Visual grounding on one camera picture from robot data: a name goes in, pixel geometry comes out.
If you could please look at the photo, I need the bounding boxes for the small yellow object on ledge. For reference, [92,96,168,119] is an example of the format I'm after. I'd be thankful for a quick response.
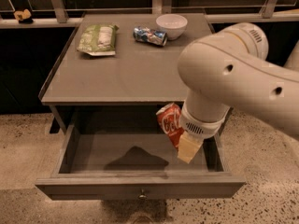
[14,8,33,23]

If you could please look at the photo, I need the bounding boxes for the open grey top drawer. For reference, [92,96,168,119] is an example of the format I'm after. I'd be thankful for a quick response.
[36,124,245,200]

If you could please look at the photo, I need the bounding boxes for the metal drawer knob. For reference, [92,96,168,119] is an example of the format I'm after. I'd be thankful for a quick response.
[138,189,148,200]

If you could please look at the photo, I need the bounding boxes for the crushed blue soda can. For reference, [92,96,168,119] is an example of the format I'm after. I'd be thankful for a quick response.
[133,26,168,47]

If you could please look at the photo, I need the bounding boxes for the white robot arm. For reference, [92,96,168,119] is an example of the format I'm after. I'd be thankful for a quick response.
[178,23,299,162]

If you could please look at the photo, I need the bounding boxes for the white bowl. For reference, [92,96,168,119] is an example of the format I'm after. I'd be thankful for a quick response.
[156,14,188,40]

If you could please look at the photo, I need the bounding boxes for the red coke can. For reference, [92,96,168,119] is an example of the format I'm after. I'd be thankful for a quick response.
[156,103,184,148]

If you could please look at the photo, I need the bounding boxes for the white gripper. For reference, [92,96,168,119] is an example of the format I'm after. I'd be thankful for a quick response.
[178,105,227,163]

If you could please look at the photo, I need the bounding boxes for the grey cabinet with top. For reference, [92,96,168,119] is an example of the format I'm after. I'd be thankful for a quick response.
[39,13,211,130]

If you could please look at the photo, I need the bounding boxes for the green chip bag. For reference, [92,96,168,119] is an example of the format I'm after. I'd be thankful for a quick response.
[77,24,119,56]

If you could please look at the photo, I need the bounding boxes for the metal window railing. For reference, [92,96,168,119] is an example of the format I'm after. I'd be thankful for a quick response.
[0,0,299,26]

